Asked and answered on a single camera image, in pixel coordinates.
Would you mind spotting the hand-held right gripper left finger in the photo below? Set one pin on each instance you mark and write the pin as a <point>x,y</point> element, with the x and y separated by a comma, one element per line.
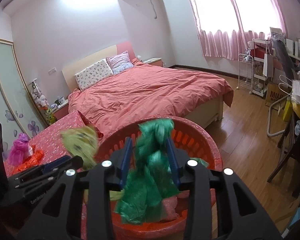
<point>126,155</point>

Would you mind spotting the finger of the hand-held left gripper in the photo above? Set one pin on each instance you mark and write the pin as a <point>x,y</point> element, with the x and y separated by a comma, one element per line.
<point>75,162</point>
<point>56,163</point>

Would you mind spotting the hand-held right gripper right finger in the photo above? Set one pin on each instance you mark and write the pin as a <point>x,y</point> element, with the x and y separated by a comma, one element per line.
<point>172,160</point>

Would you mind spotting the magenta plastic bag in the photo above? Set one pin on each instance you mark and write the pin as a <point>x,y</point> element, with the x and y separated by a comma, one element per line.
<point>18,150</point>

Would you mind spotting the yellow plastic bag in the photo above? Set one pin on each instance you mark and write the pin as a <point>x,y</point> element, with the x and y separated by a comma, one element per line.
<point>82,140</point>

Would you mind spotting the orange plastic bag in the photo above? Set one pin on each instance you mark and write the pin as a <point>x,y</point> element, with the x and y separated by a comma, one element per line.
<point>30,163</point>

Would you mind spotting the green plastic bag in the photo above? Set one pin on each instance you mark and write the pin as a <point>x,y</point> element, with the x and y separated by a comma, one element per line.
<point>145,180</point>

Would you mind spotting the orange plastic laundry basket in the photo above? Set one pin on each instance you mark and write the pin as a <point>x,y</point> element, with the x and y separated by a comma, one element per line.
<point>205,142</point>

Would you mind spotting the yellow plush toy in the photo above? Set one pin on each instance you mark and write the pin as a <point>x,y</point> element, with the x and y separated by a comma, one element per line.
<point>50,116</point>

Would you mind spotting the pink and white nightstand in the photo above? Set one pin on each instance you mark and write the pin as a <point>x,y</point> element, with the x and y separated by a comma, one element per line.
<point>153,61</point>
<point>61,110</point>

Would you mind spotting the white mug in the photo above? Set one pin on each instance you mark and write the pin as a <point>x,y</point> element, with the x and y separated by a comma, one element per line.
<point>61,100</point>

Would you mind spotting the hanging plush toy holder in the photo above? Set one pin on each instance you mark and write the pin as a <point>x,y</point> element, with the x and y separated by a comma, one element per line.
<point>40,96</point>

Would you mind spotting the coral duvet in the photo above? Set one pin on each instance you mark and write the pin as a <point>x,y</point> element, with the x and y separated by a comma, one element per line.
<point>152,90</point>

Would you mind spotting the wardrobe with floral glass doors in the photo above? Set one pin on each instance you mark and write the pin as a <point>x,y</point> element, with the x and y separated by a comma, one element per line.
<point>5,80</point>

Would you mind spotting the white floral pillow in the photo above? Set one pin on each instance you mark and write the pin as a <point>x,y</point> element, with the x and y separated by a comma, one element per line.
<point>93,73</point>

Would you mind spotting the pink striped pillow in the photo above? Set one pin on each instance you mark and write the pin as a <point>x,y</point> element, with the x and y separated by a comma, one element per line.
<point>120,62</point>

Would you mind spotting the cream wooden bed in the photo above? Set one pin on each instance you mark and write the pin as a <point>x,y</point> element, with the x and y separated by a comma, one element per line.
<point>85,65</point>

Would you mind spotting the dark wooden chair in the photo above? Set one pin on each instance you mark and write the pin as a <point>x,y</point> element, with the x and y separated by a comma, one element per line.
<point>287,155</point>

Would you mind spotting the white storage cart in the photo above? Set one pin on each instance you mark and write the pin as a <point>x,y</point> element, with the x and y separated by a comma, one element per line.
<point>258,80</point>

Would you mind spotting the brown paper bag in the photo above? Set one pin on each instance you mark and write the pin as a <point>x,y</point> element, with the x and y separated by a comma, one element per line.
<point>275,95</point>

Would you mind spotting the pink curtain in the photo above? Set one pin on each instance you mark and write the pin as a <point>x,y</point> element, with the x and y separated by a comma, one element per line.
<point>215,45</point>
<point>277,10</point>

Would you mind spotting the white paper bag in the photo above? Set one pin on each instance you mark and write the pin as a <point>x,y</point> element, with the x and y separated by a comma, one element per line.
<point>268,65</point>

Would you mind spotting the grey office chair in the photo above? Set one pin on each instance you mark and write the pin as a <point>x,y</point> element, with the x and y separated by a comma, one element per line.
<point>283,57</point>

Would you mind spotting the wall switch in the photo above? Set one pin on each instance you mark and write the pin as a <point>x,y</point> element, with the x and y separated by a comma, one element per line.
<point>52,70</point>

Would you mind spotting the white tube frame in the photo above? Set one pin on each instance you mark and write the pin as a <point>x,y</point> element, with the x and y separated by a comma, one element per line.
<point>271,120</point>

